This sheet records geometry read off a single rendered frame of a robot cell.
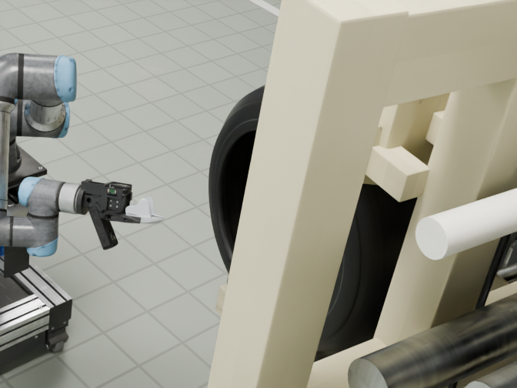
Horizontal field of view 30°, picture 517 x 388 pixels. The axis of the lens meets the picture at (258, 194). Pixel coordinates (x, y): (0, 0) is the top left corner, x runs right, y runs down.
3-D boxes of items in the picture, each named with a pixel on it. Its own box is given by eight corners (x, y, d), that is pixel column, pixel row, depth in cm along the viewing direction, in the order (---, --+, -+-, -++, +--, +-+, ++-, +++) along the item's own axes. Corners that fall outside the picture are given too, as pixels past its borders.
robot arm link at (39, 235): (12, 247, 242) (13, 205, 239) (57, 248, 245) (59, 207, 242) (11, 258, 235) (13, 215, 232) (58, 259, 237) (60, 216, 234)
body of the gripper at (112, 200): (125, 190, 227) (77, 182, 229) (121, 225, 229) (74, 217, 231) (135, 184, 234) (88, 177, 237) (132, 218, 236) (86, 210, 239)
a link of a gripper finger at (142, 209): (161, 202, 227) (125, 196, 228) (159, 226, 228) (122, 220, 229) (165, 200, 230) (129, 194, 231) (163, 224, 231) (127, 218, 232)
